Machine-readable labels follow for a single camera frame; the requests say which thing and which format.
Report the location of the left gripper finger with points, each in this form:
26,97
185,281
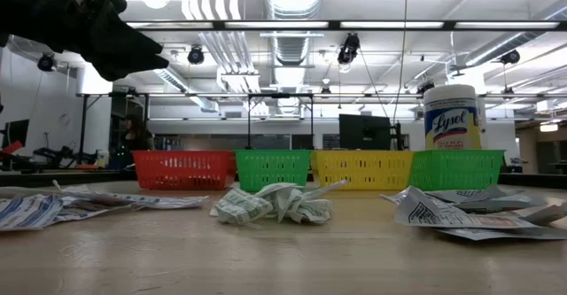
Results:
119,67
124,38

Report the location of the black distant robot arm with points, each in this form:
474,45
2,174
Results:
62,154

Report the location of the person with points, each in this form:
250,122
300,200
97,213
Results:
137,137

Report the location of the red plastic basket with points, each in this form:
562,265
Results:
181,171

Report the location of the dark distant monitor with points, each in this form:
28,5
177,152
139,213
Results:
15,131

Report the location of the red distant object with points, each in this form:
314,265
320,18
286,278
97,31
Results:
11,148

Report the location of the blue striped bandage packet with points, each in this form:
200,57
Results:
88,206
26,211
177,202

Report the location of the green plastic basket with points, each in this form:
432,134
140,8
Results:
456,168
272,168

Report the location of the black overhead beam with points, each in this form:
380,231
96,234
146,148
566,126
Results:
334,25

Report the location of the black monitor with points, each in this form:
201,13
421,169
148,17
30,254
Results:
363,131

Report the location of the yellow plastic basket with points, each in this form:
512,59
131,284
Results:
363,168

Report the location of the yellow Lysol wipes canister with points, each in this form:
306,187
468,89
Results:
452,122

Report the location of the black mounted camera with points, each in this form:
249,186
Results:
46,62
196,56
510,56

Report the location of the black distant workstation frame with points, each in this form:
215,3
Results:
83,122

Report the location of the black aluminium table frame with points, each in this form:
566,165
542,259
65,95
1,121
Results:
66,177

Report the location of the silver ceiling air duct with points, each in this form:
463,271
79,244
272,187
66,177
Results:
292,2

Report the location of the black overhead camera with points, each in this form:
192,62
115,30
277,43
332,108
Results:
350,47

